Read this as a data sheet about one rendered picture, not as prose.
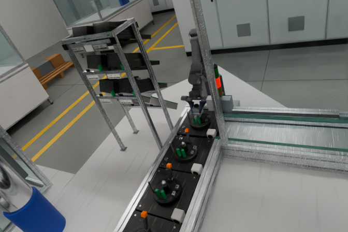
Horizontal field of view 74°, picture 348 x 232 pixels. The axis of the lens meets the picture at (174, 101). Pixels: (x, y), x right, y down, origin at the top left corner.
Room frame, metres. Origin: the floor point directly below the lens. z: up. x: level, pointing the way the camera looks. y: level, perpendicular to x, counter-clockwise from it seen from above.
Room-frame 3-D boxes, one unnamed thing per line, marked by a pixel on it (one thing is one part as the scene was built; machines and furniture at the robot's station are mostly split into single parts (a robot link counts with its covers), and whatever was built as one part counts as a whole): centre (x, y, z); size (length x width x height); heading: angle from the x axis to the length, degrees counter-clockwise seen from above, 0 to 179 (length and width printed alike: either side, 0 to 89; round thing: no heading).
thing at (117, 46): (1.23, 0.25, 1.26); 0.36 x 0.21 x 0.80; 56
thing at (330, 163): (0.94, -0.35, 0.91); 0.84 x 0.28 x 0.10; 56
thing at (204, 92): (1.50, -0.30, 0.96); 0.14 x 0.14 x 0.20; 11
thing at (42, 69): (6.00, 2.78, 0.20); 1.20 x 0.80 x 0.41; 146
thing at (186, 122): (1.13, -0.12, 0.96); 0.24 x 0.24 x 0.02; 56
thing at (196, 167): (0.92, 0.02, 1.01); 0.24 x 0.24 x 0.13; 56
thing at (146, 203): (0.72, 0.16, 1.01); 0.24 x 0.24 x 0.13; 56
